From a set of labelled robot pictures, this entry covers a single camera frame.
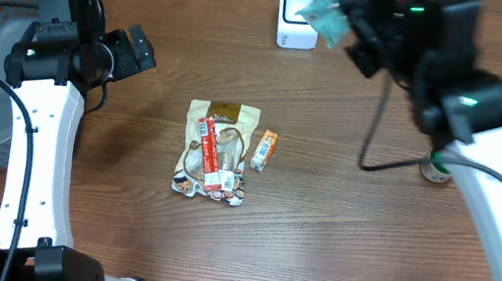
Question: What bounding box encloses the teal wet wipes pack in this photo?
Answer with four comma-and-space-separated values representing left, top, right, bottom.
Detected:
297, 0, 350, 50

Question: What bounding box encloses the green lid jar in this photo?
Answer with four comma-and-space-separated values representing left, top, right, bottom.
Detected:
419, 162, 452, 183

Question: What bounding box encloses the small orange box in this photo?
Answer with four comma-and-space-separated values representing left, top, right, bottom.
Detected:
251, 130, 278, 172

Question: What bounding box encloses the snack bag with red label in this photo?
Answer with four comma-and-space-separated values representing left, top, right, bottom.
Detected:
171, 100, 261, 207

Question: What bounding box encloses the red stick snack packet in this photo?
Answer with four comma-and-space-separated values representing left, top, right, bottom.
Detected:
198, 116, 222, 191

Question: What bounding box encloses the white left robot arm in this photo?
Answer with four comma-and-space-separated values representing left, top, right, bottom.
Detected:
0, 0, 156, 281

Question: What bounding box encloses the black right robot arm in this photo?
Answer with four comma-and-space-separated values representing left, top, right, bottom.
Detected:
339, 0, 502, 281

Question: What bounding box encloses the white barcode scanner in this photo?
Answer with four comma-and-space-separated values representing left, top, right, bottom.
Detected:
276, 0, 319, 50

